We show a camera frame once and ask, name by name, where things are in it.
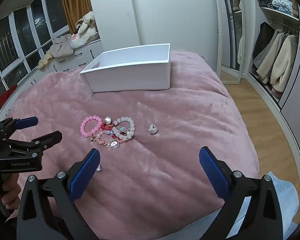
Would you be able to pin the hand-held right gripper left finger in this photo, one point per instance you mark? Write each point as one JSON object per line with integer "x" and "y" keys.
{"x": 83, "y": 175}

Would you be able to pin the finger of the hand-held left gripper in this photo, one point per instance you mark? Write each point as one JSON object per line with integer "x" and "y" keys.
{"x": 47, "y": 138}
{"x": 27, "y": 123}

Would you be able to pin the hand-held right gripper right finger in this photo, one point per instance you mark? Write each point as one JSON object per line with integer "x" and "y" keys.
{"x": 213, "y": 175}

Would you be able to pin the small silver charm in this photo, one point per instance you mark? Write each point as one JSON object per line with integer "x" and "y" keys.
{"x": 99, "y": 169}

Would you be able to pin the silver pearl earring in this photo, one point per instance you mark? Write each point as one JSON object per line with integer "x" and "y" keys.
{"x": 107, "y": 120}

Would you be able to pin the white storage box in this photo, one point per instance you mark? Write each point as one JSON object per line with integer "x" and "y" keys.
{"x": 130, "y": 77}

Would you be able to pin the person's left hand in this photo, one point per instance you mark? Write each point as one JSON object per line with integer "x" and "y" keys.
{"x": 11, "y": 197}

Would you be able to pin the red cloth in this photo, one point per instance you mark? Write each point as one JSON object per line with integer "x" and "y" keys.
{"x": 5, "y": 96}

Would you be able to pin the pink fleece blanket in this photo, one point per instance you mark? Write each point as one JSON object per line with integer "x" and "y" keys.
{"x": 165, "y": 155}

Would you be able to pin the light blue cloth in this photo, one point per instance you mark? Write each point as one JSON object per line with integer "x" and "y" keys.
{"x": 285, "y": 195}

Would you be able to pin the beige jacket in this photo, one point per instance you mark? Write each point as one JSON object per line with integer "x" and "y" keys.
{"x": 61, "y": 46}

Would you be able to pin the white drawer cabinet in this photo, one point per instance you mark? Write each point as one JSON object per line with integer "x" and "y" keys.
{"x": 82, "y": 57}

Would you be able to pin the large window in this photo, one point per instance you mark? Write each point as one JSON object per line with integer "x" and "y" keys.
{"x": 17, "y": 37}

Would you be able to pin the white plush toy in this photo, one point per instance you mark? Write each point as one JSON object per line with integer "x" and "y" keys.
{"x": 86, "y": 32}

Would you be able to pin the beige fleece coat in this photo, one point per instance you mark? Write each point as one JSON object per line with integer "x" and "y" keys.
{"x": 270, "y": 65}

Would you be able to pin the orange curtain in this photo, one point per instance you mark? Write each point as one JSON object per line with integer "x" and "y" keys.
{"x": 71, "y": 2}

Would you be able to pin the cream fleece coat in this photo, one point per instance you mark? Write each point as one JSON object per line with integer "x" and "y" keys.
{"x": 286, "y": 62}

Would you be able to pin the black coat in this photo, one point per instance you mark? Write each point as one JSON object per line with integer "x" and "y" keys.
{"x": 262, "y": 37}

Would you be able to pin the white standing mirror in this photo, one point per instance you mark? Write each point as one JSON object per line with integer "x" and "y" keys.
{"x": 233, "y": 30}

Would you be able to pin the blue patterned folded cloth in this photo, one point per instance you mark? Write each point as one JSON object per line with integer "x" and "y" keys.
{"x": 282, "y": 5}

